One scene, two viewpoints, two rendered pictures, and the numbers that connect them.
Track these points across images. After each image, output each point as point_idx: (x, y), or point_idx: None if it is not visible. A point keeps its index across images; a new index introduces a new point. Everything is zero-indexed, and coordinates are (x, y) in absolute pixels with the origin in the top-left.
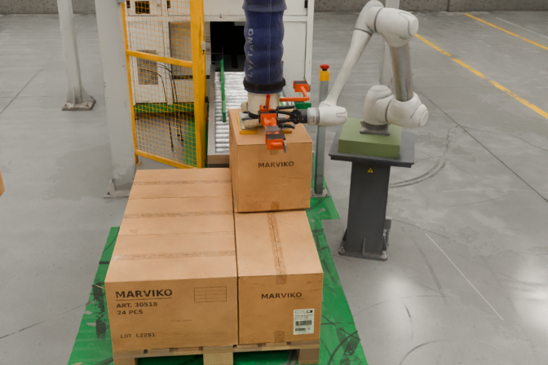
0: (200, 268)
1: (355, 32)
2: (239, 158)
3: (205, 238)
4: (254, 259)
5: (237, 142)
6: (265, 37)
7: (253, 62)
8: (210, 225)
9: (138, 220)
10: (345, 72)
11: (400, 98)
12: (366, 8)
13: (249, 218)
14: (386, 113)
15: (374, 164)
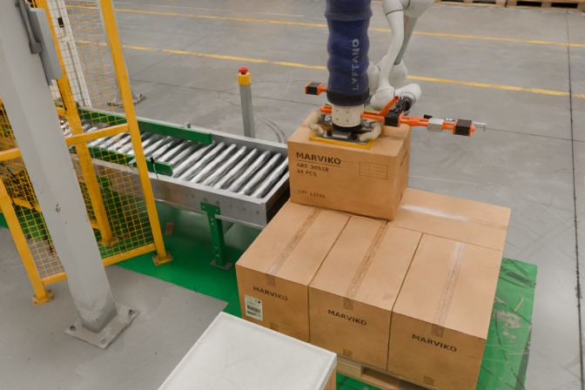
0: (482, 269)
1: (395, 14)
2: (396, 168)
3: (427, 252)
4: (478, 235)
5: (392, 155)
6: (368, 43)
7: (359, 73)
8: (403, 243)
9: (365, 288)
10: (397, 53)
11: (398, 62)
12: None
13: (403, 218)
14: None
15: None
